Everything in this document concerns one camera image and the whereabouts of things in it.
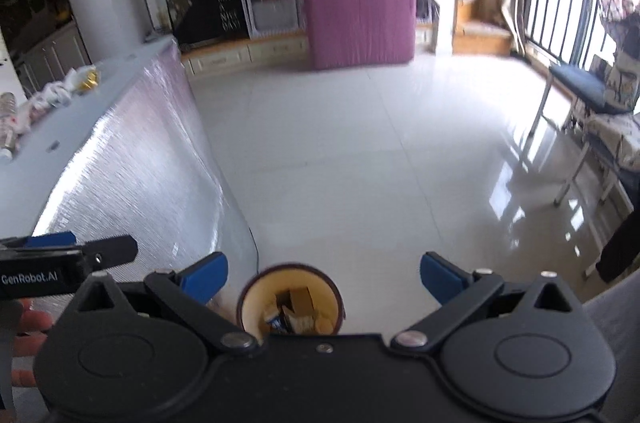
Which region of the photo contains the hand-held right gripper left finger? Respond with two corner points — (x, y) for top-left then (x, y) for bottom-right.
(74, 252), (261, 355)

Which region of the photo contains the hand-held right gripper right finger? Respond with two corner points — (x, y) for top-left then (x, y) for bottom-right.
(389, 251), (582, 352)

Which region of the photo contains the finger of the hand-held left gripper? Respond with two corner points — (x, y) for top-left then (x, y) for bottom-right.
(0, 232), (77, 250)
(75, 235), (138, 274)

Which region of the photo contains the brown cardboard box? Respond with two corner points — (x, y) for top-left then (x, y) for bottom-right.
(276, 285), (322, 334)

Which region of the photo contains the round orange trash bin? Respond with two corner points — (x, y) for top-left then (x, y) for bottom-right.
(236, 262), (346, 337)

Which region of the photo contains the clear plastic bottle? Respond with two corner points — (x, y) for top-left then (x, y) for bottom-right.
(0, 92), (26, 161)

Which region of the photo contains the white plastic bag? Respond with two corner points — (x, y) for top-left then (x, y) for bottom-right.
(30, 68), (83, 109)

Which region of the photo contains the gold foil wrapper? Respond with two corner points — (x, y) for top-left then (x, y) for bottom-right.
(79, 68), (102, 92)

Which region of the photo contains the person's left hand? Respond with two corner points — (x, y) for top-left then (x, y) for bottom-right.
(11, 298), (53, 389)

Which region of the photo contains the dark cloth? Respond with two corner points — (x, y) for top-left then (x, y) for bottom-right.
(595, 213), (640, 284)

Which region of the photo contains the grey cloth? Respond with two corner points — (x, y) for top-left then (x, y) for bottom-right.
(580, 270), (640, 423)

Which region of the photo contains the cream kitchen base cabinet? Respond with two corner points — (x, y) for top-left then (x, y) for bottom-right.
(15, 23), (93, 89)

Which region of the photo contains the low wooden drawer bench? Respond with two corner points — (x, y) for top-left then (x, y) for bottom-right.
(181, 36), (313, 76)

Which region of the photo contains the floral printed cloth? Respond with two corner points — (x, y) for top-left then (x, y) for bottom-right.
(585, 110), (640, 174)

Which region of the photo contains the white chair blue cushion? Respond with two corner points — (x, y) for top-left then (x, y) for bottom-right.
(530, 63), (640, 209)

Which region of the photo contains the black letter board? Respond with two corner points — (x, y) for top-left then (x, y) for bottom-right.
(170, 0), (251, 46)

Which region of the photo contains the printed cushion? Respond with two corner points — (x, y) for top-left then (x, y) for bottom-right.
(602, 48), (640, 114)

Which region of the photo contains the pink folded mattress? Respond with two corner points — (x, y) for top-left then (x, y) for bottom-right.
(302, 0), (417, 70)

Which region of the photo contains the black window railing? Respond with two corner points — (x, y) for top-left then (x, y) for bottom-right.
(522, 0), (616, 71)

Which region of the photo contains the wire basket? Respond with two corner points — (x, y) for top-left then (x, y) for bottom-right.
(597, 0), (640, 36)

